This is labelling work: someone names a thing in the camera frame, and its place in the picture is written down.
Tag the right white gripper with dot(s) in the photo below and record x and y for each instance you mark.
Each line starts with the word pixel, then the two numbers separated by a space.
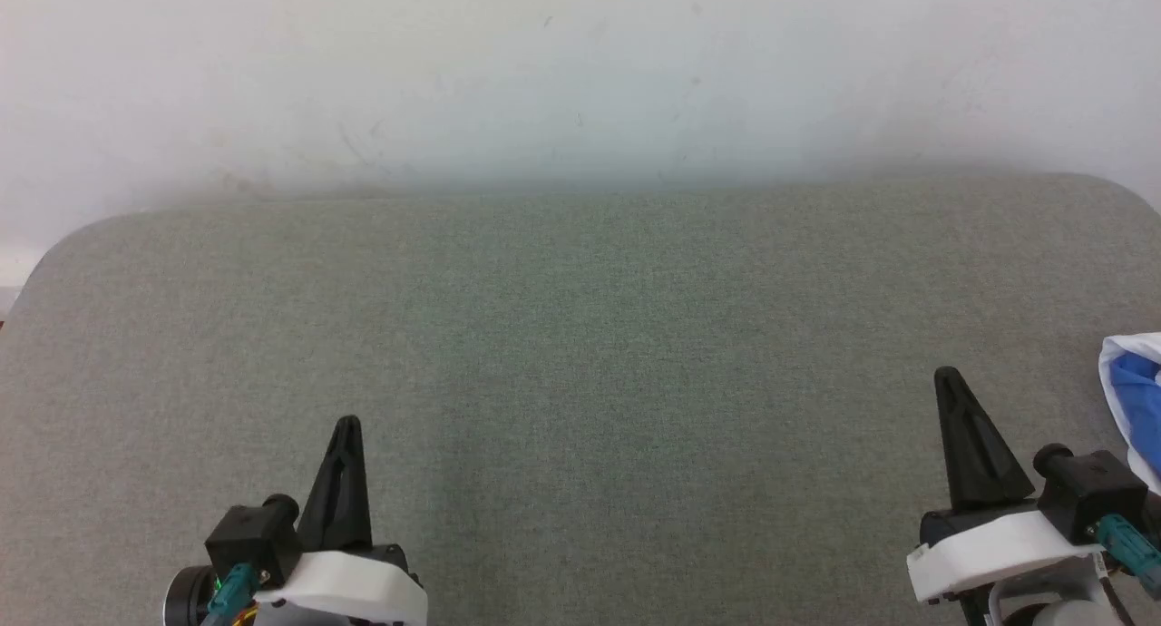
pixel 989 540

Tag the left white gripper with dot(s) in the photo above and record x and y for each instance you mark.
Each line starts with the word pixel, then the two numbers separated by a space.
pixel 354 585

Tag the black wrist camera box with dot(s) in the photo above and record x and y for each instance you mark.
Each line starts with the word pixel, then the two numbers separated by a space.
pixel 1093 494
pixel 249 540

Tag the left black wrist camera box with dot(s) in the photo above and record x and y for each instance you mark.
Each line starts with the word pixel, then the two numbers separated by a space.
pixel 249 540

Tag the blue and white garment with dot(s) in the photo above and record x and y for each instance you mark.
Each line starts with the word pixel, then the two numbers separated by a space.
pixel 1138 390

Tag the left black round wrist housing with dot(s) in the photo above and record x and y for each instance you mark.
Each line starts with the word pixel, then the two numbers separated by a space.
pixel 189 599

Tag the right black wrist camera box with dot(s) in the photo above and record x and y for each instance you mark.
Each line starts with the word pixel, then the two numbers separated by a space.
pixel 1093 494

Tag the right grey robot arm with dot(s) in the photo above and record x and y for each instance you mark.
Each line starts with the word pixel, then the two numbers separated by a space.
pixel 1052 603

